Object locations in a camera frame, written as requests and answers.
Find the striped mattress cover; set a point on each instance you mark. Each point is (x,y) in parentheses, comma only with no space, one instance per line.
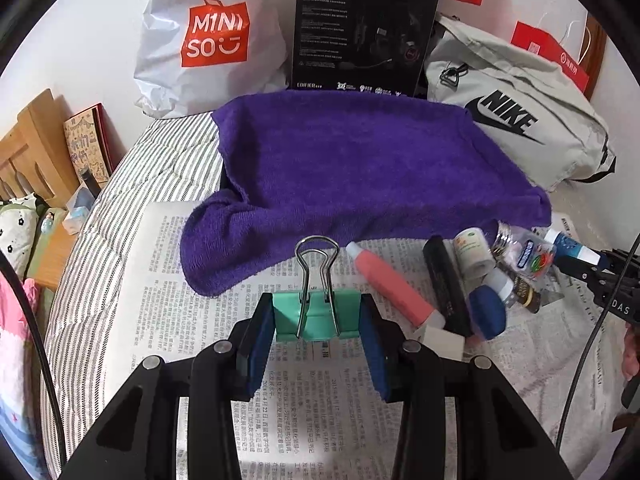
(175,160)

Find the brown gold battery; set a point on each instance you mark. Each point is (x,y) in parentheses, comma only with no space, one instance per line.
(527,296)

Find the blue white glue bottle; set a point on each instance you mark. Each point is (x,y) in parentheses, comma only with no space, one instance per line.
(565,246)

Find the black Horizon case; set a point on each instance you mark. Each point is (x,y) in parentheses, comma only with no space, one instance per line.
(449,297)

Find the green binder clip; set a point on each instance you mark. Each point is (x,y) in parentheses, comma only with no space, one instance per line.
(316,315)

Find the white Miniso plastic bag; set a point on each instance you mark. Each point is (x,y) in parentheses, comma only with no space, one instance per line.
(197,55)

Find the newspaper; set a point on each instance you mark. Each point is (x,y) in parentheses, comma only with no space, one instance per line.
(317,414)

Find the blue cap vaseline jar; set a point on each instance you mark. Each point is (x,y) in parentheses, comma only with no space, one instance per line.
(488,303)

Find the black headset box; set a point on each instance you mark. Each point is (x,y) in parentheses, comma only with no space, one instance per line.
(373,46)

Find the purple towel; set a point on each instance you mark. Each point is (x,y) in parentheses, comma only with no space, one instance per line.
(350,166)

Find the panda pillow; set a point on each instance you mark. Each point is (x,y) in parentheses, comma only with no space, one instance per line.
(18,224)

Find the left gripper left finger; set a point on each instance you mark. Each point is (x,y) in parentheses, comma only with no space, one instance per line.
(228,371)

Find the grey Nike waist bag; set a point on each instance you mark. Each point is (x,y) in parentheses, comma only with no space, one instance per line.
(523,102)

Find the pink utility knife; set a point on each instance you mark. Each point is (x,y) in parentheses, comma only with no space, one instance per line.
(392,286)

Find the clear sanitizer bottle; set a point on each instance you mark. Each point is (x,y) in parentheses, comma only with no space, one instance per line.
(522,251)

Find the wooden headboard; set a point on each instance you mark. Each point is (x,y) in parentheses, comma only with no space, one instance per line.
(34,155)

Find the patterned book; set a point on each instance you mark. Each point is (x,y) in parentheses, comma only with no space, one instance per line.
(87,144)

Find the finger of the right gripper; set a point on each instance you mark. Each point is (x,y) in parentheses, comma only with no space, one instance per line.
(581,270)

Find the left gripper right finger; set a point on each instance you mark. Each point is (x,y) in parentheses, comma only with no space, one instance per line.
(405,371)

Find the red paper bag white handles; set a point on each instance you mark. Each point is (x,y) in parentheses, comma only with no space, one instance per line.
(540,42)

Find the white power adapter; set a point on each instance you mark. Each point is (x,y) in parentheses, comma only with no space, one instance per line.
(445,344)

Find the right hand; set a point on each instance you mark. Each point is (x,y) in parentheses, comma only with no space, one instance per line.
(630,361)

